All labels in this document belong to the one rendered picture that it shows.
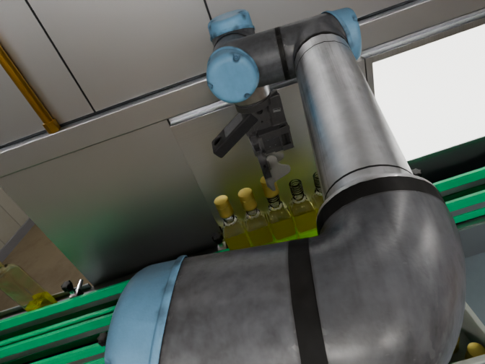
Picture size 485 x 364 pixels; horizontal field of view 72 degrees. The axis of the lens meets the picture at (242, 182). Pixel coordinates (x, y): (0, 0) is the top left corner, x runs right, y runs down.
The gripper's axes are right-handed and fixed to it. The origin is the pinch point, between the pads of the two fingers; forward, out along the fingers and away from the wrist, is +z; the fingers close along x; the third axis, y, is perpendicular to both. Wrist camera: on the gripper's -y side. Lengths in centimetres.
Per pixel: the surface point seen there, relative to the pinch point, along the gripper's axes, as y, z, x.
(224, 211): -11.6, 3.0, -1.6
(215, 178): -12.6, 2.5, 12.1
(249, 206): -5.8, 3.5, -1.9
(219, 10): 1.7, -34.3, 14.8
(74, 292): -62, 19, 6
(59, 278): -171, 117, 127
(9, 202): -230, 85, 214
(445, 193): 44, 25, 3
